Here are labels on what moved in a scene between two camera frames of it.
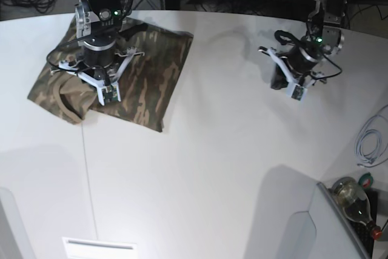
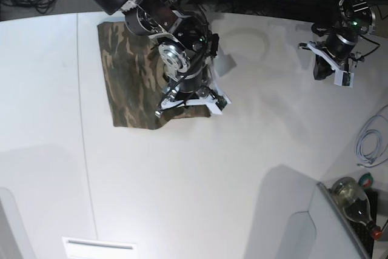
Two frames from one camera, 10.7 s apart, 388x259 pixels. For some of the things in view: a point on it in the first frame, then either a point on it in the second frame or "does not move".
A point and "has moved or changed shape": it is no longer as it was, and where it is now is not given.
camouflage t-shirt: (147, 83) has moved or changed shape
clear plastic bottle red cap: (347, 192) does not move
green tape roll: (366, 180) does not move
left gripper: (99, 55) → (190, 82)
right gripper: (302, 59) → (337, 46)
